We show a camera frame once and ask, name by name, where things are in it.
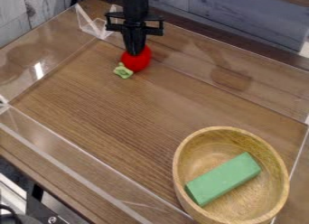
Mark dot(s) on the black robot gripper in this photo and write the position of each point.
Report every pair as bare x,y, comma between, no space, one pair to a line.
133,18

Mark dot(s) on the red plush strawberry toy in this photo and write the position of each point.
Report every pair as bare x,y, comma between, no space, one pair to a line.
132,64

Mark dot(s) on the wooden bowl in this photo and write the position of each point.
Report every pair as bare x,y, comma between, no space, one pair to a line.
254,202

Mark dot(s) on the green rectangular block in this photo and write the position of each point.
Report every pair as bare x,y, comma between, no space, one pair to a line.
212,184

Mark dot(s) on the clear acrylic corner bracket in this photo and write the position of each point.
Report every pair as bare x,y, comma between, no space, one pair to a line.
93,27

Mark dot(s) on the clear acrylic tray wall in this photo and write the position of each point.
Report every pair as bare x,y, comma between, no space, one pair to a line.
103,195

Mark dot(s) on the black table leg bracket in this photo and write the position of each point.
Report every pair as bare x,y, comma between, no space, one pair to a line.
46,209

